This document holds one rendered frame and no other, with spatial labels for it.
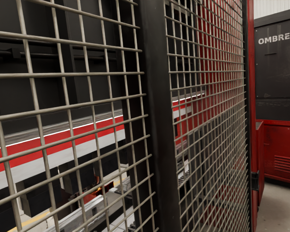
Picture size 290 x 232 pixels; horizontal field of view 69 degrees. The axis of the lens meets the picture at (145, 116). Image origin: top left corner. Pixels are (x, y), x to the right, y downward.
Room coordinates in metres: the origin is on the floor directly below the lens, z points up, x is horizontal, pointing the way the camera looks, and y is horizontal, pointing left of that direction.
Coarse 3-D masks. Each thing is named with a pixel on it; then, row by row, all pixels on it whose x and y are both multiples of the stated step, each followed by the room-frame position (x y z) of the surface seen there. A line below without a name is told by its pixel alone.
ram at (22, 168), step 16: (176, 112) 1.90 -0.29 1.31; (80, 128) 1.04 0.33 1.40; (112, 128) 1.22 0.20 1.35; (16, 144) 0.79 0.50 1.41; (32, 144) 0.84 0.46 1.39; (64, 144) 0.96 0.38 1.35; (80, 144) 1.03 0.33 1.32; (16, 160) 0.78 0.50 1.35; (32, 160) 0.83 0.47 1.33; (48, 160) 0.89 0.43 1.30; (64, 160) 0.95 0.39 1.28; (0, 176) 0.74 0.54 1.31; (16, 176) 0.78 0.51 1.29
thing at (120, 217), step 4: (188, 168) 1.39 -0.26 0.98; (180, 172) 1.35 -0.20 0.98; (180, 176) 1.28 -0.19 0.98; (132, 208) 0.98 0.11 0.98; (128, 212) 0.95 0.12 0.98; (120, 216) 0.92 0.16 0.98; (132, 216) 0.91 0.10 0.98; (116, 220) 0.89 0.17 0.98; (120, 220) 0.89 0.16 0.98; (124, 220) 0.89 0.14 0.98; (128, 220) 0.89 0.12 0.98; (132, 220) 0.88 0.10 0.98; (112, 224) 0.87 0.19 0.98; (116, 224) 0.87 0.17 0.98; (120, 224) 0.86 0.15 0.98; (124, 224) 0.86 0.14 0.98; (128, 224) 0.86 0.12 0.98; (116, 228) 0.84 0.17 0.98; (120, 228) 0.84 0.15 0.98; (124, 228) 0.83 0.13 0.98
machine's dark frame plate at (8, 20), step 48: (0, 0) 0.77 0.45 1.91; (48, 0) 0.88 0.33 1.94; (96, 0) 1.14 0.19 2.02; (192, 0) 1.91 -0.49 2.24; (0, 48) 0.75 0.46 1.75; (48, 48) 0.89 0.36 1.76; (96, 48) 1.01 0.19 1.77; (192, 48) 1.93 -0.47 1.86; (0, 96) 0.73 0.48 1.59; (48, 96) 0.86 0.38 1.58; (96, 96) 1.07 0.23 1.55
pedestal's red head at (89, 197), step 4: (108, 184) 1.58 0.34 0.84; (112, 184) 1.62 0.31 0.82; (104, 188) 1.54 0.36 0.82; (108, 188) 1.58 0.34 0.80; (84, 192) 1.54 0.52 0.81; (96, 192) 1.47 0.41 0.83; (100, 192) 1.51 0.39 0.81; (88, 196) 1.51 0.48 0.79; (92, 196) 1.49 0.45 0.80; (96, 196) 1.47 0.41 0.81; (84, 200) 1.54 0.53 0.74; (88, 200) 1.52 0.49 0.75; (84, 204) 1.55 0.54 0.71
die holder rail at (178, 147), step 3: (183, 141) 2.12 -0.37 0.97; (186, 141) 2.10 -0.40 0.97; (180, 144) 2.03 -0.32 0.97; (183, 144) 2.02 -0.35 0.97; (186, 144) 2.08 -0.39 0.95; (177, 147) 1.94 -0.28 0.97; (180, 147) 1.95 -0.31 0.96; (183, 147) 2.00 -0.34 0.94; (186, 147) 2.08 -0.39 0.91; (177, 150) 1.89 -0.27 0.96; (180, 150) 1.95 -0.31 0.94; (183, 150) 2.00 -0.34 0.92; (186, 150) 2.08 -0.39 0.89; (177, 153) 1.92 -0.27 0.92; (180, 156) 1.94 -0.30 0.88
